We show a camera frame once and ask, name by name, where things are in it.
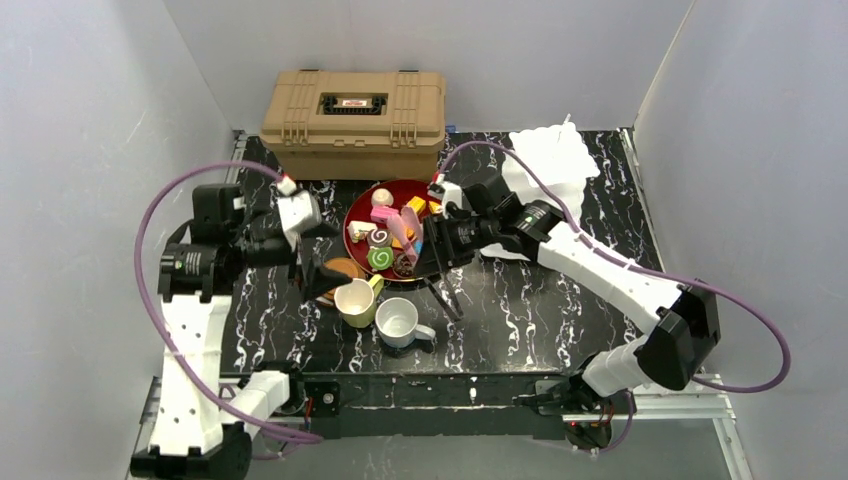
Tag red round tray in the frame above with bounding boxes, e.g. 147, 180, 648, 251
343, 179, 441, 275

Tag tan plastic toolbox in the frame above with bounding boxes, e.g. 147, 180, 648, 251
259, 70, 447, 180

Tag white tiered cake stand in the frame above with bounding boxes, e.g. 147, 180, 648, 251
480, 114, 600, 260

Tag pink handled metal tongs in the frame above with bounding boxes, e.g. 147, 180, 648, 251
386, 206, 423, 268

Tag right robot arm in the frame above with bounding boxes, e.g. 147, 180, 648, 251
414, 174, 720, 402

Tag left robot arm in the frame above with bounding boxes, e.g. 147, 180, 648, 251
130, 180, 349, 479

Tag chocolate toy donut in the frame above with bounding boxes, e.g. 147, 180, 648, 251
392, 253, 418, 281

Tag wooden coaster stack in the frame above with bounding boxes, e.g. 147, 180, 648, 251
313, 257, 366, 306

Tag white toy cake slice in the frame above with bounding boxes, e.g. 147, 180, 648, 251
346, 220, 378, 244

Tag yellow green mug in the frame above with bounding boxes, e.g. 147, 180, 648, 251
334, 274, 385, 329

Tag green swirl roll cake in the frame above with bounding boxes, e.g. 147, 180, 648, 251
366, 247, 395, 272

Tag yellow toy cake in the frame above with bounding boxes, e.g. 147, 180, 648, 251
406, 196, 427, 215

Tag brown swirl roll cake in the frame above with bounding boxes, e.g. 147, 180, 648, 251
366, 228, 394, 248

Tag white grey mug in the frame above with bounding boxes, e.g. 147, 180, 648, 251
374, 298, 436, 349

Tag pink toy cake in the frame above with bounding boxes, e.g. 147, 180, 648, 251
369, 205, 399, 224

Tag white round toy mochi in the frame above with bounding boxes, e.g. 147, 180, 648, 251
370, 188, 394, 207

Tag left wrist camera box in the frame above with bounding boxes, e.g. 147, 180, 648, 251
275, 175, 323, 251

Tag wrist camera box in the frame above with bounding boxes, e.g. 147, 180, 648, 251
427, 172, 463, 218
275, 175, 323, 251

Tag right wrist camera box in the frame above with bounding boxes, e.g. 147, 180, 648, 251
427, 172, 463, 218

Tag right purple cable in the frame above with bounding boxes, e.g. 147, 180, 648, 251
433, 140, 792, 454

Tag purple cable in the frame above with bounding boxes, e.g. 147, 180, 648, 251
433, 140, 792, 454
134, 160, 325, 462

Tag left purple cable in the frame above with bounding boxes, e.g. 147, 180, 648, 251
134, 160, 325, 462

